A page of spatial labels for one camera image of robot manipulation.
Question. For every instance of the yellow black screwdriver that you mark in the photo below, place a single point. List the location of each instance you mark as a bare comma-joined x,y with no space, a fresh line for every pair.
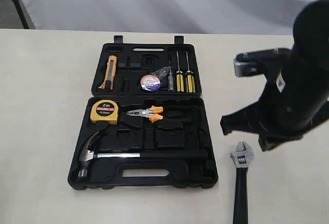
179,76
189,77

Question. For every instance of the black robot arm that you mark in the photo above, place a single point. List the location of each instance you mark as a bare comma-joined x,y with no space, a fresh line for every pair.
308,58

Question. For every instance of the orange handled pliers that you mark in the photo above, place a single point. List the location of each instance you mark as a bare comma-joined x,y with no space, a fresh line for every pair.
153,113

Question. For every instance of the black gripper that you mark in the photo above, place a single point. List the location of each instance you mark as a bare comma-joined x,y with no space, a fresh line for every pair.
281,116

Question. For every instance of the black plastic tool case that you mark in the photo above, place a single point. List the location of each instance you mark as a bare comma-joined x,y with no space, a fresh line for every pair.
184,125

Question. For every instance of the yellow utility knife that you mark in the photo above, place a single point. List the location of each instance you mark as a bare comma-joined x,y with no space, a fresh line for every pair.
110,73

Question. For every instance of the yellow black screwdriver right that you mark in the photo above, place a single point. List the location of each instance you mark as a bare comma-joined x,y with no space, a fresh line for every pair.
189,77

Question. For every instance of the yellow tape measure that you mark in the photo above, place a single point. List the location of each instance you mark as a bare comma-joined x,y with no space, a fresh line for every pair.
105,110

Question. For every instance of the yellow black screwdriver left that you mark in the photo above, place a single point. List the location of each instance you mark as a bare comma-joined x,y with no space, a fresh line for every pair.
179,76

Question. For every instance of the black electrical tape roll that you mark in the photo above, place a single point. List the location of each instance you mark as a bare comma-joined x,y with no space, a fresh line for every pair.
154,81

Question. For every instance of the clear handled tester screwdriver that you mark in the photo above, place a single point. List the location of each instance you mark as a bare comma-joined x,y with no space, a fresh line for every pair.
170,78

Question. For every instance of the claw hammer black grip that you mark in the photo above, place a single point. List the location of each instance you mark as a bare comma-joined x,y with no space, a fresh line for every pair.
86,155

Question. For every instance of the adjustable wrench black handle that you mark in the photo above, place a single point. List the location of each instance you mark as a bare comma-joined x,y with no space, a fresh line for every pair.
241,157

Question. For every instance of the black stand pole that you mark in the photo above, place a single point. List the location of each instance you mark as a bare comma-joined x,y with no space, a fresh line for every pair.
20,13

